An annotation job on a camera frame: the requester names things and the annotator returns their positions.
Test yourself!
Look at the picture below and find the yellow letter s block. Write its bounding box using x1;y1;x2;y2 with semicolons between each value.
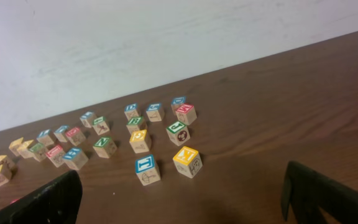
17;139;35;159
0;155;16;170

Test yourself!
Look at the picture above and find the green letter N block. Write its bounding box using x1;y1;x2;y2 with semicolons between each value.
93;137;117;159

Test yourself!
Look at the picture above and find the blue letter L block left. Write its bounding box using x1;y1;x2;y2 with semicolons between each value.
37;129;56;146

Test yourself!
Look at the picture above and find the yellow letter S block left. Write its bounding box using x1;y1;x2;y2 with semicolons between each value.
0;155;16;170

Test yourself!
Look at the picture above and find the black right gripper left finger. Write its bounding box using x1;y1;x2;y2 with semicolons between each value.
0;170;83;224

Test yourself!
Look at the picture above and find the green letter B block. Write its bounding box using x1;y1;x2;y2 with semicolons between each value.
126;116;147;134

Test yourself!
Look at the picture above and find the blue number 5 block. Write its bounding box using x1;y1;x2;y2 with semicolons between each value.
146;103;165;122

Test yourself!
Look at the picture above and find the blue letter l block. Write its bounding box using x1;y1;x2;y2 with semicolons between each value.
37;129;56;146
80;111;97;128

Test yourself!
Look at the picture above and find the yellow letter W block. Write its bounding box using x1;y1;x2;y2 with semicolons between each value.
9;137;24;156

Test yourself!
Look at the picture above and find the yellow letter Y block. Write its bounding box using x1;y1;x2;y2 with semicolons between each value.
173;146;203;179

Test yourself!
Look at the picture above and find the red letter U block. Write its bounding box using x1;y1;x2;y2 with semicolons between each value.
46;144;66;167

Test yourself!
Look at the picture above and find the blue letter T block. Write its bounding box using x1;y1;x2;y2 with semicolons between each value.
135;154;161;186

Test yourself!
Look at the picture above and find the red letter M block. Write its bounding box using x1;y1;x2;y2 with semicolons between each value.
176;103;197;125

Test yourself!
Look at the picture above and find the red letter E block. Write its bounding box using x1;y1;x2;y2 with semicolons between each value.
65;127;86;146

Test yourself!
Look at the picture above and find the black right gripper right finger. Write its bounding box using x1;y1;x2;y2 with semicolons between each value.
280;161;358;223

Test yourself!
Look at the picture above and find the green letter J block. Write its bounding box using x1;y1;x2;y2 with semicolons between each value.
166;121;190;146

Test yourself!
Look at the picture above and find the blue letter D block right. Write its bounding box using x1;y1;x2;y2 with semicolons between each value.
171;96;186;114

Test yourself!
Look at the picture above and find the blue letter P block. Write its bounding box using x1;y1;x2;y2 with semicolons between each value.
54;125;69;142

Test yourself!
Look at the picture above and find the blue letter L block upper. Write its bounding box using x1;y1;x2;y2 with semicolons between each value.
80;111;97;128

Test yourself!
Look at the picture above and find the blue letter d block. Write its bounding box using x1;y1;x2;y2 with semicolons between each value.
171;96;186;114
124;103;140;120

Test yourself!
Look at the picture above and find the blue letter D block left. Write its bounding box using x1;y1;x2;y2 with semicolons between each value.
124;103;140;120

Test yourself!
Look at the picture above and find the yellow letter G block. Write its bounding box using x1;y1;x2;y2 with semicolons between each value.
129;129;152;154

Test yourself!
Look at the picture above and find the yellow letter S block right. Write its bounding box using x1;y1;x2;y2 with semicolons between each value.
17;139;35;159

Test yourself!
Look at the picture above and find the blue letter H block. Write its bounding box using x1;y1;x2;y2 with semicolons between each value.
63;147;89;170

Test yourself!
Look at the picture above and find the green letter R block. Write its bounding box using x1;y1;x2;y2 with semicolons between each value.
29;142;48;162

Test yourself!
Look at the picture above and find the green number 4 block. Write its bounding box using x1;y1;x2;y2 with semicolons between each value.
93;116;110;136

